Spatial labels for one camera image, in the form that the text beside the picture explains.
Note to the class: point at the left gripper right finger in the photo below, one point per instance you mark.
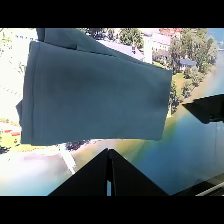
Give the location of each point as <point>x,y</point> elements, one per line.
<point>133,181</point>

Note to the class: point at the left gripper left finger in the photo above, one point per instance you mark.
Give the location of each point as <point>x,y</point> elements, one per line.
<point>88,180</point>

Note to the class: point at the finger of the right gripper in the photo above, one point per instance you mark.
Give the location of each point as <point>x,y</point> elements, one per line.
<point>206,108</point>

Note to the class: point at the blue-grey garment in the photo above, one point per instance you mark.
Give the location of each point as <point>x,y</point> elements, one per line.
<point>96,96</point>

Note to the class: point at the silver frame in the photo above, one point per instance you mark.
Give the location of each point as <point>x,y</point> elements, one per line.
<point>213,189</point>

